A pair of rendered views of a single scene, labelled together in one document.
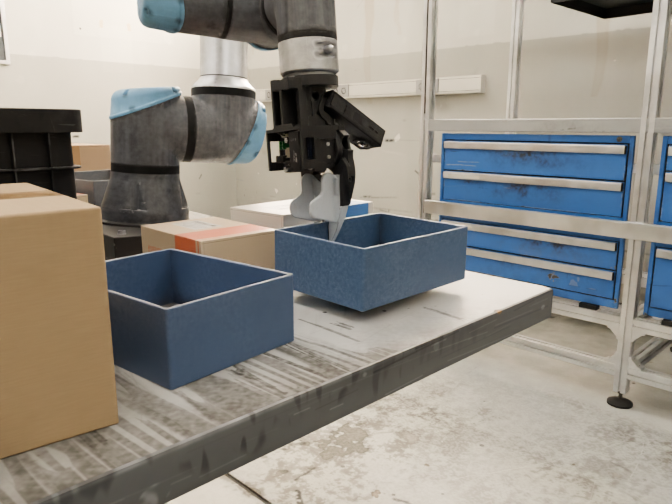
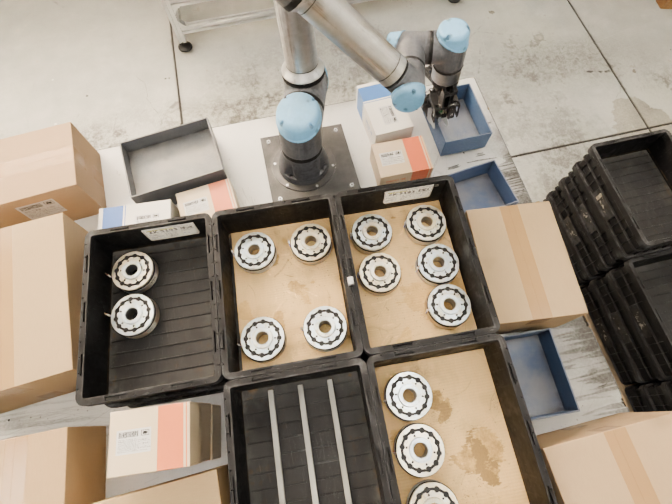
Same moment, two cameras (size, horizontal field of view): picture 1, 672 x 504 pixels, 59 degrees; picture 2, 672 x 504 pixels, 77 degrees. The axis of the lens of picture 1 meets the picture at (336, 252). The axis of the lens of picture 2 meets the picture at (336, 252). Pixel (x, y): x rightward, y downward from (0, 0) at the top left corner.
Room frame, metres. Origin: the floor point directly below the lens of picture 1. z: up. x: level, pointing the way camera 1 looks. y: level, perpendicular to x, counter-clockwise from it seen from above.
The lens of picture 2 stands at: (0.58, 0.89, 1.83)
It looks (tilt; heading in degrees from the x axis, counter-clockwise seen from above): 68 degrees down; 304
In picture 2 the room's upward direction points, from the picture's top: 2 degrees counter-clockwise
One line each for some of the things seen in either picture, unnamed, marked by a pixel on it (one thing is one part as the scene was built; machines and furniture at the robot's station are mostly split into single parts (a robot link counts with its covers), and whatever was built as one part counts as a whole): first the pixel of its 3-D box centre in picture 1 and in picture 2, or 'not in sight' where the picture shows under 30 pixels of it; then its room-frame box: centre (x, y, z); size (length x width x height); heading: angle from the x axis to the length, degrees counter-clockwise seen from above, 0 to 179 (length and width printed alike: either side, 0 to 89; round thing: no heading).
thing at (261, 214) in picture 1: (304, 232); (383, 115); (0.94, 0.05, 0.75); 0.20 x 0.12 x 0.09; 137
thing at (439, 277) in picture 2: not in sight; (438, 262); (0.57, 0.46, 0.86); 0.10 x 0.10 x 0.01
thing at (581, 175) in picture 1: (521, 213); not in sight; (2.13, -0.67, 0.60); 0.72 x 0.03 x 0.56; 45
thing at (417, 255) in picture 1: (372, 254); (455, 119); (0.74, -0.05, 0.75); 0.20 x 0.15 x 0.07; 135
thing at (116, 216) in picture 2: not in sight; (141, 229); (1.34, 0.76, 0.75); 0.20 x 0.12 x 0.09; 40
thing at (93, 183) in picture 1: (102, 185); (173, 160); (1.39, 0.54, 0.78); 0.27 x 0.20 x 0.05; 52
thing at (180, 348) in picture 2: not in sight; (159, 308); (1.08, 0.91, 0.87); 0.40 x 0.30 x 0.11; 131
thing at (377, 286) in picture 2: not in sight; (379, 272); (0.68, 0.56, 0.86); 0.10 x 0.10 x 0.01
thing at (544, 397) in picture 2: not in sight; (529, 375); (0.24, 0.56, 0.74); 0.20 x 0.15 x 0.07; 132
